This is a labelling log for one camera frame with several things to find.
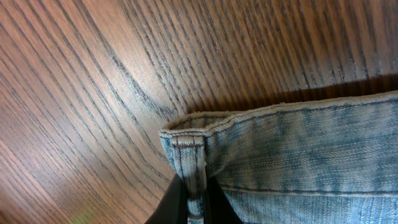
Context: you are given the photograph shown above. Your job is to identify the light blue denim shorts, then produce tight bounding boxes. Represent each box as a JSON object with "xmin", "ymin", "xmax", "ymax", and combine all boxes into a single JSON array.
[{"xmin": 159, "ymin": 91, "xmax": 397, "ymax": 223}]

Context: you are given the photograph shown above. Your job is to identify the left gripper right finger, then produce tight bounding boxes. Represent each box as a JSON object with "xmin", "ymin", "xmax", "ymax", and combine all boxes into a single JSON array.
[{"xmin": 204, "ymin": 177, "xmax": 243, "ymax": 224}]

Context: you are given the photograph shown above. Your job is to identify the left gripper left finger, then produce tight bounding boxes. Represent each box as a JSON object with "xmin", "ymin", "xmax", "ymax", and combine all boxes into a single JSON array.
[{"xmin": 145, "ymin": 174, "xmax": 188, "ymax": 224}]

